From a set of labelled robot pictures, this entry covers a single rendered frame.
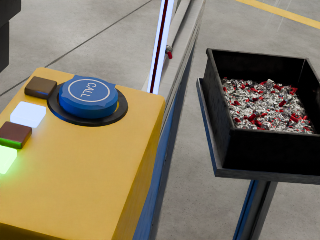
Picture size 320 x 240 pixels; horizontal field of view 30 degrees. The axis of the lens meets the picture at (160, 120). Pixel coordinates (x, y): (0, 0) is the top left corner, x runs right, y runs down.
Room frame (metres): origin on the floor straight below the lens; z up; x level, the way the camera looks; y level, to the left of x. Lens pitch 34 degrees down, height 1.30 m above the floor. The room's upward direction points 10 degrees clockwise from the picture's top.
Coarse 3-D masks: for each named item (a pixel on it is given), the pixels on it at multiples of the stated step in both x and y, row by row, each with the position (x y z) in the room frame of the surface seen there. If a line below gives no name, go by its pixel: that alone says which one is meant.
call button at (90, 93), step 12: (72, 84) 0.34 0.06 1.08; (84, 84) 0.35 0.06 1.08; (96, 84) 0.35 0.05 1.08; (108, 84) 0.35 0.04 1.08; (60, 96) 0.33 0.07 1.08; (72, 96) 0.33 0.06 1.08; (84, 96) 0.33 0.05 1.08; (96, 96) 0.33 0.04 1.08; (108, 96) 0.34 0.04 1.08; (72, 108) 0.32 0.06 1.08; (84, 108) 0.32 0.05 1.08; (96, 108) 0.32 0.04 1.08; (108, 108) 0.33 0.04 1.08
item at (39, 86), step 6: (36, 78) 0.35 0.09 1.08; (42, 78) 0.35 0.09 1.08; (30, 84) 0.34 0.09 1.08; (36, 84) 0.34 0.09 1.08; (42, 84) 0.34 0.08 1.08; (48, 84) 0.34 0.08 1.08; (54, 84) 0.35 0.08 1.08; (24, 90) 0.34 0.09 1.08; (30, 90) 0.34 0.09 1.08; (36, 90) 0.34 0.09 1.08; (42, 90) 0.34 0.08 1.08; (48, 90) 0.34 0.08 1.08; (36, 96) 0.33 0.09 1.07; (42, 96) 0.33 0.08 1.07; (48, 96) 0.33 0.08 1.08
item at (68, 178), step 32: (32, 96) 0.34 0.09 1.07; (128, 96) 0.36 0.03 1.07; (160, 96) 0.37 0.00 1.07; (32, 128) 0.30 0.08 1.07; (64, 128) 0.31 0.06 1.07; (96, 128) 0.31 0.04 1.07; (128, 128) 0.32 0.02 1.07; (160, 128) 0.36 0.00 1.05; (32, 160) 0.27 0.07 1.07; (64, 160) 0.27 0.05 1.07; (96, 160) 0.28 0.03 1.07; (128, 160) 0.29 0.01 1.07; (0, 192) 0.24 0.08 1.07; (32, 192) 0.24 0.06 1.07; (64, 192) 0.25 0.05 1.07; (96, 192) 0.25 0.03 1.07; (128, 192) 0.26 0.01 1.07; (0, 224) 0.22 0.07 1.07; (32, 224) 0.22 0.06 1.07; (64, 224) 0.22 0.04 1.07; (96, 224) 0.23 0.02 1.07; (128, 224) 0.27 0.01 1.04
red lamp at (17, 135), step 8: (0, 128) 0.29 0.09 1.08; (8, 128) 0.29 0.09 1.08; (16, 128) 0.29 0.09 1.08; (24, 128) 0.29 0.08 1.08; (0, 136) 0.28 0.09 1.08; (8, 136) 0.28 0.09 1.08; (16, 136) 0.28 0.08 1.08; (24, 136) 0.28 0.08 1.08; (0, 144) 0.28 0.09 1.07; (8, 144) 0.28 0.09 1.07; (16, 144) 0.28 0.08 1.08; (24, 144) 0.28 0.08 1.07
